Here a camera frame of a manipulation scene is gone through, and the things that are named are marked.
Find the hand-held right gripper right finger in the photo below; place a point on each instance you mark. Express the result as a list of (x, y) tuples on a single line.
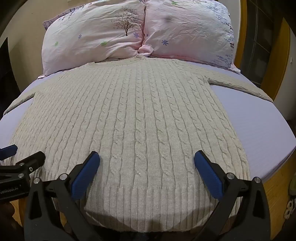
[(206, 172)]

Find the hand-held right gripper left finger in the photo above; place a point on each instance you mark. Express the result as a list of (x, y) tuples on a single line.
[(86, 174)]

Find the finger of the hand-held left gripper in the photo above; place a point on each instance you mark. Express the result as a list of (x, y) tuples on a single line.
[(8, 151), (34, 160)]

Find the bed with lavender sheet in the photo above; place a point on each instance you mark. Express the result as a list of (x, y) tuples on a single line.
[(254, 120)]

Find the grey green shoe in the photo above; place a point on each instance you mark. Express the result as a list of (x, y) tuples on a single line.
[(292, 185)]

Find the white patterned shoe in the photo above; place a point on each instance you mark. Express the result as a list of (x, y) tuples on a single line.
[(291, 208)]

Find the pink pillow with tree print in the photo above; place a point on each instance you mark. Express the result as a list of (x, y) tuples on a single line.
[(92, 34)]

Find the pink pillow with purple flowers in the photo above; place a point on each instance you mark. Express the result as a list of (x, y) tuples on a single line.
[(189, 30)]

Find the yellow wooden headboard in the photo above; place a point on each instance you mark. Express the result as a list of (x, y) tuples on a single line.
[(242, 27)]

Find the yellow wooden door frame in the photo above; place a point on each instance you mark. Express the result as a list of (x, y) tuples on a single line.
[(278, 58)]

